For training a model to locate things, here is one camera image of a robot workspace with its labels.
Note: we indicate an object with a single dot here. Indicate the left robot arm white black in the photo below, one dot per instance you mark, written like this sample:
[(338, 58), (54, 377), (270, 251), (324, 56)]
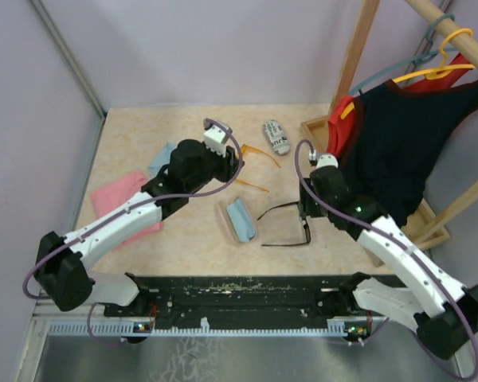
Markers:
[(64, 262)]

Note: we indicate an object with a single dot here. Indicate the light blue cleaning cloth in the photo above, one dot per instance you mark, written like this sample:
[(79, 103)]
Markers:
[(241, 220)]

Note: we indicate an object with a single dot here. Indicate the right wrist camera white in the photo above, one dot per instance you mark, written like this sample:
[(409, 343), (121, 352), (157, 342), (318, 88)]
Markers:
[(319, 160)]

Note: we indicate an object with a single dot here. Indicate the navy tank top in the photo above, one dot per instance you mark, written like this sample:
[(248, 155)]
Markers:
[(396, 140)]

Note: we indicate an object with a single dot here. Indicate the teal hanger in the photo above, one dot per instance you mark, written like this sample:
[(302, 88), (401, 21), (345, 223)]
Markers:
[(417, 59)]

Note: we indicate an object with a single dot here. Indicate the black sunglasses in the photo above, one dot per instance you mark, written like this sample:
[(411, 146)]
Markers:
[(285, 225)]

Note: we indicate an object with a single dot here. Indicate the pink folded garment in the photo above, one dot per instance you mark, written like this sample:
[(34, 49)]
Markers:
[(109, 197)]

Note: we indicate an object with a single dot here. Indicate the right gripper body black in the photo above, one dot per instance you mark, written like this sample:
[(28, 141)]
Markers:
[(309, 208)]

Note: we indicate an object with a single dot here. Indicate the red tank top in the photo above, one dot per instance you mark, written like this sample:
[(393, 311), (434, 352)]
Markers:
[(343, 117)]

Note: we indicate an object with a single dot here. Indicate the newspaper print glasses case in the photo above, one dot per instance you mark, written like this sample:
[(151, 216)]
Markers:
[(276, 136)]

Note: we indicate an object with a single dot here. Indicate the pink glasses case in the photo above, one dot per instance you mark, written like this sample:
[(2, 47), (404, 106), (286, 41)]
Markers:
[(226, 223)]

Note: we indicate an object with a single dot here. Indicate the orange sunglasses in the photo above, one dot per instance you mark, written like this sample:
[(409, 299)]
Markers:
[(259, 166)]

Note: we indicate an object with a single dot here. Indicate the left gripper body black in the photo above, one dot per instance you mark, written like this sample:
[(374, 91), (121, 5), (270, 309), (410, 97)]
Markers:
[(215, 166)]

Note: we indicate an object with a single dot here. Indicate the yellow hanger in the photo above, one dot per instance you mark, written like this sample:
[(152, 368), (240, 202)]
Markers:
[(444, 68)]

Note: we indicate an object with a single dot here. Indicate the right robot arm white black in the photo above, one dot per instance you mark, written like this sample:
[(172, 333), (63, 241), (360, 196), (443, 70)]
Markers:
[(440, 310)]

